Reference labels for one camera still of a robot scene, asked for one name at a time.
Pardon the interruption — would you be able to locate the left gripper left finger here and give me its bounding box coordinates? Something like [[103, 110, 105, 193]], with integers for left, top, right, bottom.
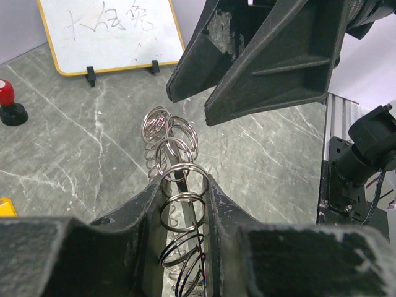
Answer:
[[1, 181, 164, 296]]

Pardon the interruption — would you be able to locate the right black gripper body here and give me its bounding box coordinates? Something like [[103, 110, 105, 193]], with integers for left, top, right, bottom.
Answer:
[[346, 0, 395, 40]]

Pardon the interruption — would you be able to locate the small whiteboard yellow frame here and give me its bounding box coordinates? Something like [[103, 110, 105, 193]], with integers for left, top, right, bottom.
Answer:
[[37, 0, 185, 77]]

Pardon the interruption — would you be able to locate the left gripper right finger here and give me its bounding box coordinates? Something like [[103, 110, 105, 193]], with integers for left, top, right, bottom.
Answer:
[[204, 176, 390, 296]]

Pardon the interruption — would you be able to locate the metal disc with keyrings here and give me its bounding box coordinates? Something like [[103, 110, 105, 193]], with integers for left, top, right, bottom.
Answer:
[[141, 106, 208, 296]]

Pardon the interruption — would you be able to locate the key with yellow tag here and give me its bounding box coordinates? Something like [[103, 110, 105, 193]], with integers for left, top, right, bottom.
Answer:
[[0, 197, 17, 217]]

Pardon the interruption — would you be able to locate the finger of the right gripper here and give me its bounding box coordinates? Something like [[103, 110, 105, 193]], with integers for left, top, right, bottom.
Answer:
[[205, 1, 348, 126], [166, 0, 276, 103]]

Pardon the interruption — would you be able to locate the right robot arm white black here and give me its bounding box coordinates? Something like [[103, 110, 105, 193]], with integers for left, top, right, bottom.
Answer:
[[166, 1, 395, 225]]

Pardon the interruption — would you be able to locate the aluminium frame rail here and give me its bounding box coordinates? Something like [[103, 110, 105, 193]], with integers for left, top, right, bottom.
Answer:
[[322, 93, 362, 161]]

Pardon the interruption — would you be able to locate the red black stamp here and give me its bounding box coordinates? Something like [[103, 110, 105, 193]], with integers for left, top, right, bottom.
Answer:
[[1, 79, 28, 126]]

